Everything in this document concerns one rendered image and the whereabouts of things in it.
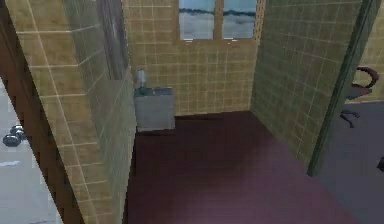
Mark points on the grey sink cabinet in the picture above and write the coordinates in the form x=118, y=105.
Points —
x=155, y=110

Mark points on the grey metal faucet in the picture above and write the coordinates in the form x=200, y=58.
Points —
x=140, y=77

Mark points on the wooden framed window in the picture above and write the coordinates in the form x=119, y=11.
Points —
x=218, y=20

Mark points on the brown wooden room door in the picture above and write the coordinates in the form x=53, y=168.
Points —
x=30, y=116

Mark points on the wall mirror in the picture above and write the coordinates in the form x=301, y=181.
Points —
x=113, y=40

